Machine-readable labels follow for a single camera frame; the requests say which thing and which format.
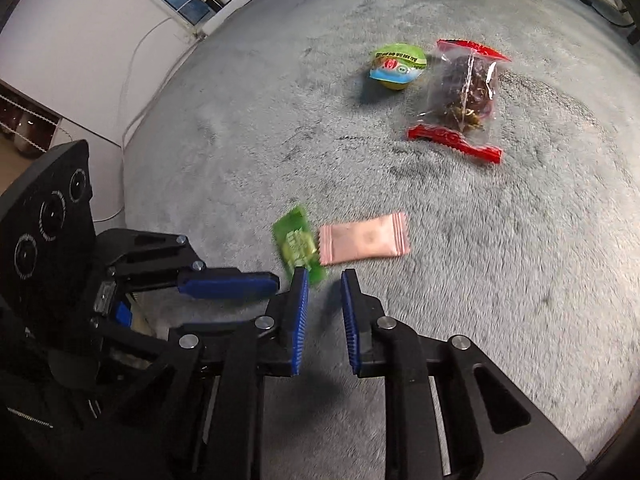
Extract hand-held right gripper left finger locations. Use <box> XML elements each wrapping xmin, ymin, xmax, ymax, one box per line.
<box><xmin>85</xmin><ymin>266</ymin><xmax>311</xmax><ymax>480</ymax></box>

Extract small green snack packet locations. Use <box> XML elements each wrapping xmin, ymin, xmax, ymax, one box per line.
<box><xmin>271</xmin><ymin>205</ymin><xmax>328</xmax><ymax>286</ymax></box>

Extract green round jelly cup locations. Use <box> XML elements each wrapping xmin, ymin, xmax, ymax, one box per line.
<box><xmin>369</xmin><ymin>42</ymin><xmax>428</xmax><ymax>92</ymax></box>

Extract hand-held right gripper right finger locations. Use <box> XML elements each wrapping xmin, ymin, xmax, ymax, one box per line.
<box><xmin>340</xmin><ymin>268</ymin><xmax>587</xmax><ymax>480</ymax></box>

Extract pink snack packet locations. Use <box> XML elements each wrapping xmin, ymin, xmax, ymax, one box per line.
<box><xmin>318</xmin><ymin>212</ymin><xmax>412</xmax><ymax>267</ymax></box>

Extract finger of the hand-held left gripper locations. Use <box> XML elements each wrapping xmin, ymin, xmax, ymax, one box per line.
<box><xmin>97</xmin><ymin>229</ymin><xmax>281</xmax><ymax>302</ymax></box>
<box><xmin>92</xmin><ymin>316</ymin><xmax>257</xmax><ymax>361</ymax></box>

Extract white cable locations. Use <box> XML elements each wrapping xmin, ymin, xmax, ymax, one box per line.
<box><xmin>92</xmin><ymin>0</ymin><xmax>211</xmax><ymax>223</ymax></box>

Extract clear snack packet red edges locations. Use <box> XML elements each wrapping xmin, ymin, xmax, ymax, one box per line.
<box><xmin>407</xmin><ymin>38</ymin><xmax>512</xmax><ymax>166</ymax></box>

